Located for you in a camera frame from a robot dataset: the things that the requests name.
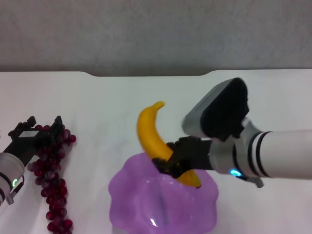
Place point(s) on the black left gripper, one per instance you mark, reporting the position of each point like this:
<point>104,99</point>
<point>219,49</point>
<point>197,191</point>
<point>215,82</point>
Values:
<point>26,146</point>

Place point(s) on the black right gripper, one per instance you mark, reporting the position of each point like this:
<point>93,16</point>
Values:
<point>195,156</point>

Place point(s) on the yellow banana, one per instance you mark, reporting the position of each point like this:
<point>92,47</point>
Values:
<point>150,136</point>

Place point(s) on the dark red grape bunch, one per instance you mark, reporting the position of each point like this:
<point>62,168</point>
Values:
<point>52,170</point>

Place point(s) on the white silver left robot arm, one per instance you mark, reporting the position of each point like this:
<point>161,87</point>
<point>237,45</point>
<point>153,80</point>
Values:
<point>8,170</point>

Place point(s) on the purple scalloped plastic plate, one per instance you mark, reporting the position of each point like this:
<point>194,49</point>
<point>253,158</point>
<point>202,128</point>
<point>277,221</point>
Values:
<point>146,202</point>

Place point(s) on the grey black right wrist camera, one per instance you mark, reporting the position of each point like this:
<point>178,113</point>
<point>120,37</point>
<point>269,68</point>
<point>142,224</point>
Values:
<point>217,114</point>

